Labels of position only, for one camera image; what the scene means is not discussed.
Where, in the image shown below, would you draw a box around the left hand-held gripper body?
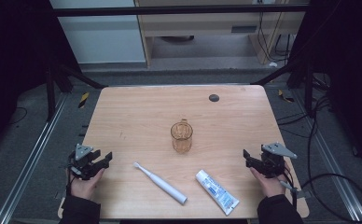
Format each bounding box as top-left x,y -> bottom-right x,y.
68,143 -> 104,181

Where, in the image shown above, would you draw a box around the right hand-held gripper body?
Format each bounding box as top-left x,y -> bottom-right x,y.
257,142 -> 299,179

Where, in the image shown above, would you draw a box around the white electric toothbrush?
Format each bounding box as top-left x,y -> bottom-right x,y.
132,161 -> 188,206

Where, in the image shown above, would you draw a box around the amber glass cup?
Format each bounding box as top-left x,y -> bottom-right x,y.
170,118 -> 194,154

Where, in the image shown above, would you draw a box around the person's left hand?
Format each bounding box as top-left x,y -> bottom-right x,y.
65,167 -> 106,202

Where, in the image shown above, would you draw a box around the person's right hand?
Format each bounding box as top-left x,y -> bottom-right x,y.
249,161 -> 291,199

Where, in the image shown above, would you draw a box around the white toothpaste tube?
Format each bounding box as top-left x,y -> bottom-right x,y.
195,169 -> 241,217

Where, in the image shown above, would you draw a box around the yellow black striped tape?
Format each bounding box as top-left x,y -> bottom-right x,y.
277,89 -> 296,104
77,91 -> 91,109

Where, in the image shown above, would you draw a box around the black metal stand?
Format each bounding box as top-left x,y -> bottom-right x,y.
44,57 -> 109,123
249,57 -> 316,119

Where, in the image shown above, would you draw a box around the dark curtain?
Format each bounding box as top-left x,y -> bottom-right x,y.
288,0 -> 362,172
0,0 -> 81,157

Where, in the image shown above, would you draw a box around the white cabinet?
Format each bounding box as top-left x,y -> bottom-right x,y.
49,0 -> 147,65

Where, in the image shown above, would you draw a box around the light wooden desk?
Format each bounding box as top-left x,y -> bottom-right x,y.
133,0 -> 308,67

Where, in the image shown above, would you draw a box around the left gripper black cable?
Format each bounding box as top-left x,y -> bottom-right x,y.
63,161 -> 77,198

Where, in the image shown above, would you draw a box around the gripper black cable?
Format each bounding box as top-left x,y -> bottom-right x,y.
63,161 -> 77,198
278,167 -> 299,208

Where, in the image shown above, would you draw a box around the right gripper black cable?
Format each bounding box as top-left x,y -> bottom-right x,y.
278,167 -> 299,208

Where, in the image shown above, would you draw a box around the looped black floor cable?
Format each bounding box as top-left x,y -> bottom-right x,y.
299,92 -> 362,224

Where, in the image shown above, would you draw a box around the aluminium floor rail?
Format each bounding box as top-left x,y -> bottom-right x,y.
294,89 -> 362,224
0,92 -> 69,224

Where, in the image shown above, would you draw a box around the thin black floor cable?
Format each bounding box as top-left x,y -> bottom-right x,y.
8,106 -> 28,126

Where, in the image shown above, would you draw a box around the black hanging desk cables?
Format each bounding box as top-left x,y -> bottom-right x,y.
256,3 -> 293,63

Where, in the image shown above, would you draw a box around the black horizontal frame bar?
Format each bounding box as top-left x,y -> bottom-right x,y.
51,4 -> 310,18

